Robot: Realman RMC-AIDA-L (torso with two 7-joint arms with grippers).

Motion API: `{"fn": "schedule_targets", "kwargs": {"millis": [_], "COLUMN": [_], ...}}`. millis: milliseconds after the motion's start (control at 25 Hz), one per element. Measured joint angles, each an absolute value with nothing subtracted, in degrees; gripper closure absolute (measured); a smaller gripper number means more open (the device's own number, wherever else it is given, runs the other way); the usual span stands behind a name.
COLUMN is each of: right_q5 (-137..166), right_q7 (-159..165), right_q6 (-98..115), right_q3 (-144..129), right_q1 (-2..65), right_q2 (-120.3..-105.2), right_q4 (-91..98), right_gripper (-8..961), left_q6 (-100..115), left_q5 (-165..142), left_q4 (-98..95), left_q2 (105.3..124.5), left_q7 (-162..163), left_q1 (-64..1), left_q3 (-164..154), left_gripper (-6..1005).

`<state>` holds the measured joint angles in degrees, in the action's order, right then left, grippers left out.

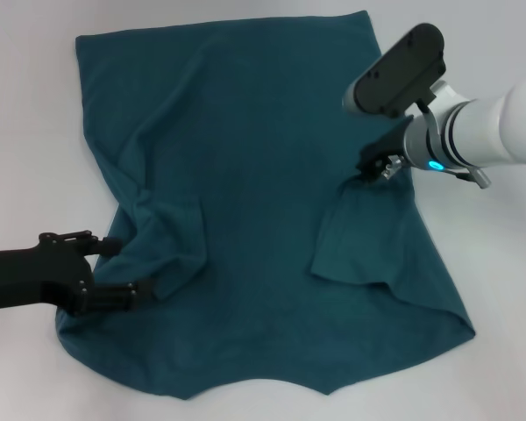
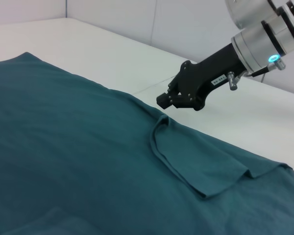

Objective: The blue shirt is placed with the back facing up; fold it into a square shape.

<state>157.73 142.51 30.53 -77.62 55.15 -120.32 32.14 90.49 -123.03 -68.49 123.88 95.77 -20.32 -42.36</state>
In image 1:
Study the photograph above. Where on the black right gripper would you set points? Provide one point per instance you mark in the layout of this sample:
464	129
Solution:
377	153

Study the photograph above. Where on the teal blue shirt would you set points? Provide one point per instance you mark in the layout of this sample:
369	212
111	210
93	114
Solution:
263	197

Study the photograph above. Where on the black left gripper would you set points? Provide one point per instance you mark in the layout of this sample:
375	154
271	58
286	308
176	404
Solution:
35	276

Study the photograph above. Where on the right wrist silver knob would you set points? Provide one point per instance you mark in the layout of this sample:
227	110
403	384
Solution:
478	177
393	166

